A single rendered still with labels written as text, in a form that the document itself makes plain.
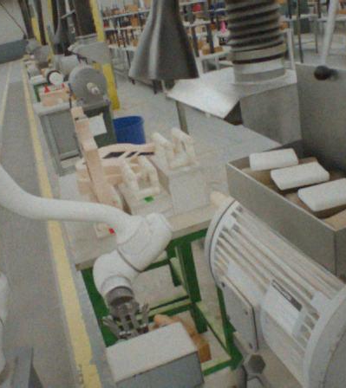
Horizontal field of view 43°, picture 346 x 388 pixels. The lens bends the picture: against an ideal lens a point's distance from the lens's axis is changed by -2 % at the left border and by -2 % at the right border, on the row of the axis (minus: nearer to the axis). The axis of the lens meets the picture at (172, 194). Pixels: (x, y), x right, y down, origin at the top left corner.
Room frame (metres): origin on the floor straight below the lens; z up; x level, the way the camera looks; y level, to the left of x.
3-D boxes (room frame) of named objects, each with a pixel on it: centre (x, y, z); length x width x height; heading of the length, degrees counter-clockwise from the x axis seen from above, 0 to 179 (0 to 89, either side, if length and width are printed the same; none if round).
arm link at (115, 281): (1.04, 0.21, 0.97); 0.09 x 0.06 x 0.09; 104
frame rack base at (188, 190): (1.69, -0.03, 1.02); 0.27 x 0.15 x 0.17; 14
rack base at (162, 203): (1.65, 0.12, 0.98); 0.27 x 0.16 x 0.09; 14
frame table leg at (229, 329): (1.50, -0.13, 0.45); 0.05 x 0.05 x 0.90; 15
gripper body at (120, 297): (0.97, 0.19, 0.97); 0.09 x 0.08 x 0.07; 14
